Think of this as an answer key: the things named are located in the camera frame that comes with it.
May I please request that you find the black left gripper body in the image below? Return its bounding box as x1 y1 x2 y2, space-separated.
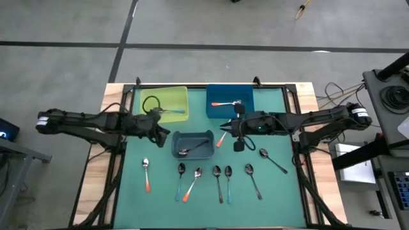
124 110 162 139

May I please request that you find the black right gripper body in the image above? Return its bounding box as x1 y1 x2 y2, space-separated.
231 103 268 139

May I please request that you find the orange-handled metal spoon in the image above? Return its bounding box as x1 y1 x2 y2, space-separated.
181 167 203 203
215 118 232 149
142 157 151 194
210 99 242 107

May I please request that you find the plain silver metal spoon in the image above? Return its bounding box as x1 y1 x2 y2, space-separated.
244 163 263 201
177 139 211 157
258 148 289 175
212 165 225 204

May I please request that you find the grey plastic bin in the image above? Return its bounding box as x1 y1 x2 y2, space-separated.
171 129 215 160

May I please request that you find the blue plastic bin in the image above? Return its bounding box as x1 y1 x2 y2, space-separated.
205 84 256 119

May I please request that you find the yellow-green plastic bin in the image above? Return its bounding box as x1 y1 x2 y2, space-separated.
139 85 190 124

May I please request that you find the green table mat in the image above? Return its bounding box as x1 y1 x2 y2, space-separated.
113 86 307 229

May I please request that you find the black slanted bar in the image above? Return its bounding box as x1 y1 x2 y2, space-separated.
331 132 391 171

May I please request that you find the white box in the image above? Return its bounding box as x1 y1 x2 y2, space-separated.
334 142 377 185

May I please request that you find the grey equipment cart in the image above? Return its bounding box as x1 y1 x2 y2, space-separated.
362 68 409 230

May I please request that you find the dark screen with blue glow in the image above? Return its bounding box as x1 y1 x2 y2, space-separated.
0 118 20 143

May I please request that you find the grey side table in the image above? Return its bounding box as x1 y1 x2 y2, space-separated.
0 137 53 230

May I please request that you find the black pole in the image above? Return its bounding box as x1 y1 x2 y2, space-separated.
376 52 409 82

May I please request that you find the white sheet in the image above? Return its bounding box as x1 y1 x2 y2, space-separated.
397 116 409 141

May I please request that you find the keypad with coloured keys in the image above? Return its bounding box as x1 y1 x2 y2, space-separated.
388 171 409 209

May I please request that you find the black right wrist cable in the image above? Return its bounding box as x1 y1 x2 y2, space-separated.
242 135 257 152

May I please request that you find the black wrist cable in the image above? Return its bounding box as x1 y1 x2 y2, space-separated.
141 95 162 115
242 135 257 152

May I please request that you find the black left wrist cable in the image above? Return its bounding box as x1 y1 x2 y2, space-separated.
141 95 162 115

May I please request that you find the black metal table frame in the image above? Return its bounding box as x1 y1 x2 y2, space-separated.
68 82 348 230

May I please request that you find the loose cable bundle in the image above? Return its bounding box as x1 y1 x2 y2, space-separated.
319 81 367 108

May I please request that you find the yellow floor cable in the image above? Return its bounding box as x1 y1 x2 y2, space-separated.
294 0 311 20

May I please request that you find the coiled black cable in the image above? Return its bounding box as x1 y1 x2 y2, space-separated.
379 85 409 115

